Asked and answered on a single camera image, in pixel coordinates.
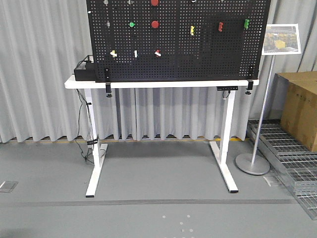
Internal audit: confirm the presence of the black power supply box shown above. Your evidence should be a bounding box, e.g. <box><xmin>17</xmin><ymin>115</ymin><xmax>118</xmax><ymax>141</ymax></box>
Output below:
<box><xmin>74</xmin><ymin>55</ymin><xmax>97</xmax><ymax>81</ymax></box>

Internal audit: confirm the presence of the yellow-lit rotary switch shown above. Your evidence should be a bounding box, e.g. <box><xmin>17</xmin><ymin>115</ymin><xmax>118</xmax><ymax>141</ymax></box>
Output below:
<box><xmin>110</xmin><ymin>50</ymin><xmax>117</xmax><ymax>58</ymax></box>

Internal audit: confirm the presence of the silver sign stand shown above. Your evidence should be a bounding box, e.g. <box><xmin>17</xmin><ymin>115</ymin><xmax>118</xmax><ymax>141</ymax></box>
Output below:
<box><xmin>235</xmin><ymin>55</ymin><xmax>275</xmax><ymax>176</ymax></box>

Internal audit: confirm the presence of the black board clamp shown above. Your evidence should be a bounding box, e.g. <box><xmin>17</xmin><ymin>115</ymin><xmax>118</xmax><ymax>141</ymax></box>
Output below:
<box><xmin>245</xmin><ymin>65</ymin><xmax>254</xmax><ymax>95</ymax></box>
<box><xmin>104</xmin><ymin>68</ymin><xmax>112</xmax><ymax>98</ymax></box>

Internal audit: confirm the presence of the brown cardboard box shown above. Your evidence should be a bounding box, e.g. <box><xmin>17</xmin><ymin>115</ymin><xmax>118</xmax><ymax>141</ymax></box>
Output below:
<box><xmin>277</xmin><ymin>71</ymin><xmax>317</xmax><ymax>152</ymax></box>

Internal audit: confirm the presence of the grey curtain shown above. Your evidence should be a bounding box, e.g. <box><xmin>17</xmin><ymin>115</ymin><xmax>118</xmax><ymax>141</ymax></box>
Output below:
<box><xmin>0</xmin><ymin>0</ymin><xmax>317</xmax><ymax>143</ymax></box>

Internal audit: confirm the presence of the black power cable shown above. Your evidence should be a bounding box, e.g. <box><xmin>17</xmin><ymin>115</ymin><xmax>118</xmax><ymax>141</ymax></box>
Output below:
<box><xmin>75</xmin><ymin>89</ymin><xmax>95</xmax><ymax>164</ymax></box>

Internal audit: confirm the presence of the yellow toggle handle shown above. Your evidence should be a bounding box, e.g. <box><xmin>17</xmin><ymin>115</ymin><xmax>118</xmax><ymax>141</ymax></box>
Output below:
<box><xmin>190</xmin><ymin>25</ymin><xmax>195</xmax><ymax>36</ymax></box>

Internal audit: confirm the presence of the left black board clamp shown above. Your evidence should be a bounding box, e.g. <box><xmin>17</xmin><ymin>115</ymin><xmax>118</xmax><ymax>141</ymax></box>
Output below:
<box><xmin>104</xmin><ymin>68</ymin><xmax>112</xmax><ymax>98</ymax></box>

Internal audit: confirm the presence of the red toggle handle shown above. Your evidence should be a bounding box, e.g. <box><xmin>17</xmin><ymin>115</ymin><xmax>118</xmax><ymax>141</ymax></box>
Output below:
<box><xmin>218</xmin><ymin>22</ymin><xmax>223</xmax><ymax>32</ymax></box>

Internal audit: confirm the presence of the white height-adjustable desk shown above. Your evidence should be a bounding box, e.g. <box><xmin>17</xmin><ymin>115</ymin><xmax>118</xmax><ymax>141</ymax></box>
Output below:
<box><xmin>64</xmin><ymin>74</ymin><xmax>259</xmax><ymax>197</ymax></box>

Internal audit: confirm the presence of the black perforated pegboard panel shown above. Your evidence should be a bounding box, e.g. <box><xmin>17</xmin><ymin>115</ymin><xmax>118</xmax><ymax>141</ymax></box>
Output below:
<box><xmin>86</xmin><ymin>0</ymin><xmax>270</xmax><ymax>83</ymax></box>

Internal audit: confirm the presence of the green toggle handle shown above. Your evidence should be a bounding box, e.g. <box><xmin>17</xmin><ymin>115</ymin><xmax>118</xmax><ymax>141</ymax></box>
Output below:
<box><xmin>244</xmin><ymin>19</ymin><xmax>250</xmax><ymax>30</ymax></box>

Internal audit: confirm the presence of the upper red mushroom button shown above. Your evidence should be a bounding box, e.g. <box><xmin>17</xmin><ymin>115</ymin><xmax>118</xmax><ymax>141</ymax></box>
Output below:
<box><xmin>151</xmin><ymin>0</ymin><xmax>159</xmax><ymax>6</ymax></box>

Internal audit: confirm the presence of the red rotary switch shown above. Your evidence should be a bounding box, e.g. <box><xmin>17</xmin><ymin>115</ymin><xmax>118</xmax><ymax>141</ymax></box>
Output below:
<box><xmin>155</xmin><ymin>50</ymin><xmax>161</xmax><ymax>57</ymax></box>

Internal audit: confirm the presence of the metal floor grating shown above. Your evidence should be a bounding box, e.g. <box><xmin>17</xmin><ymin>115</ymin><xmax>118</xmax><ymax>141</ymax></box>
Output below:
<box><xmin>258</xmin><ymin>119</ymin><xmax>317</xmax><ymax>220</ymax></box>

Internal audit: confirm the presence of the lower red mushroom button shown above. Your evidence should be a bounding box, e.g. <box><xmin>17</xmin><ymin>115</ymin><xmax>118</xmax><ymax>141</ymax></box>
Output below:
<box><xmin>151</xmin><ymin>20</ymin><xmax>159</xmax><ymax>29</ymax></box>

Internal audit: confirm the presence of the right black board clamp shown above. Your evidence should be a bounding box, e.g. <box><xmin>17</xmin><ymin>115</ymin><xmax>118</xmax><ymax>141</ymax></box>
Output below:
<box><xmin>245</xmin><ymin>65</ymin><xmax>254</xmax><ymax>95</ymax></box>

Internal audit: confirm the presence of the desk height control panel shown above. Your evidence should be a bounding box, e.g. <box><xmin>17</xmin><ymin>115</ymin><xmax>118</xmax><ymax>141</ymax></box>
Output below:
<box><xmin>217</xmin><ymin>86</ymin><xmax>238</xmax><ymax>91</ymax></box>

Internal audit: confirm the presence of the red mushroom button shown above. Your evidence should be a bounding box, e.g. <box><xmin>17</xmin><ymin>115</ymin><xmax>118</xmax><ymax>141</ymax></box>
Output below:
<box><xmin>151</xmin><ymin>0</ymin><xmax>159</xmax><ymax>6</ymax></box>
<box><xmin>151</xmin><ymin>20</ymin><xmax>159</xmax><ymax>29</ymax></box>

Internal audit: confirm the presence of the framed photo sign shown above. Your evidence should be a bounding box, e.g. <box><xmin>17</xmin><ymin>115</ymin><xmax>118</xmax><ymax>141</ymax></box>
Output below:
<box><xmin>262</xmin><ymin>24</ymin><xmax>302</xmax><ymax>56</ymax></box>

